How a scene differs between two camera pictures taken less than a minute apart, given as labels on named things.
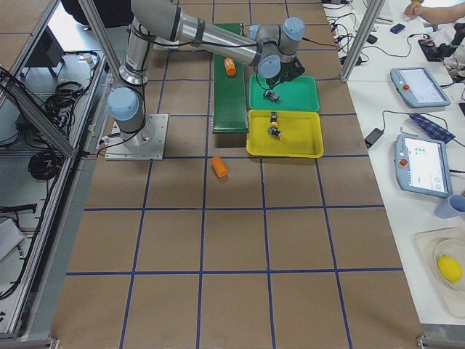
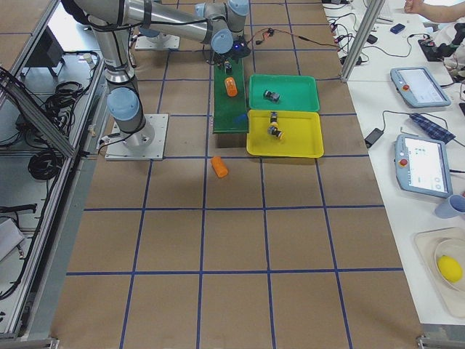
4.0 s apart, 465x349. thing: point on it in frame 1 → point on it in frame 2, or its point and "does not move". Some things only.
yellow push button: (273, 117) does not move
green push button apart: (272, 96) does not move
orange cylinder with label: (230, 67) → (231, 86)
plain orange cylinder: (218, 166) does not move
